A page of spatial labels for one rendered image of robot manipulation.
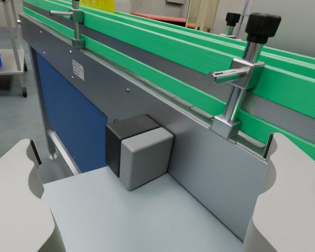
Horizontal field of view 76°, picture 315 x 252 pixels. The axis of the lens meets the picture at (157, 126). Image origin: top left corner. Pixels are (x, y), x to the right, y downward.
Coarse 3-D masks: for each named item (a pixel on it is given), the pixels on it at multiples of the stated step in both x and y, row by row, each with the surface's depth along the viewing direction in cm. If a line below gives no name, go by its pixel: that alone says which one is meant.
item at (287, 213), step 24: (288, 144) 10; (288, 168) 8; (312, 168) 8; (264, 192) 7; (288, 192) 7; (312, 192) 7; (264, 216) 6; (288, 216) 6; (312, 216) 6; (264, 240) 6; (288, 240) 6; (312, 240) 6
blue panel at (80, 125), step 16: (48, 64) 87; (48, 80) 94; (64, 80) 75; (48, 96) 102; (64, 96) 80; (80, 96) 66; (48, 112) 112; (64, 112) 86; (80, 112) 70; (96, 112) 59; (64, 128) 93; (80, 128) 74; (96, 128) 62; (64, 144) 101; (80, 144) 80; (96, 144) 66; (80, 160) 85; (96, 160) 69
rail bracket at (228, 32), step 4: (228, 12) 40; (232, 12) 40; (236, 12) 40; (228, 16) 40; (232, 16) 40; (236, 16) 40; (228, 20) 41; (232, 20) 40; (236, 20) 40; (228, 24) 41; (232, 24) 41; (228, 28) 41; (232, 28) 41; (224, 32) 43; (228, 32) 42; (232, 32) 42; (228, 36) 41; (232, 36) 42
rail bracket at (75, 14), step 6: (72, 0) 47; (78, 0) 48; (72, 6) 48; (78, 6) 48; (54, 12) 46; (60, 12) 47; (66, 12) 48; (72, 12) 48; (78, 12) 49; (72, 18) 49; (78, 18) 49; (78, 24) 50; (78, 30) 51; (78, 36) 52; (72, 42) 53; (78, 42) 52; (84, 42) 53; (78, 48) 52
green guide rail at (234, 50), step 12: (60, 0) 79; (96, 12) 59; (132, 24) 48; (144, 24) 44; (180, 36) 38; (192, 36) 36; (216, 48) 33; (228, 48) 31; (240, 48) 30; (264, 60) 28; (276, 60) 26; (288, 60) 26; (300, 72) 25; (312, 72) 24
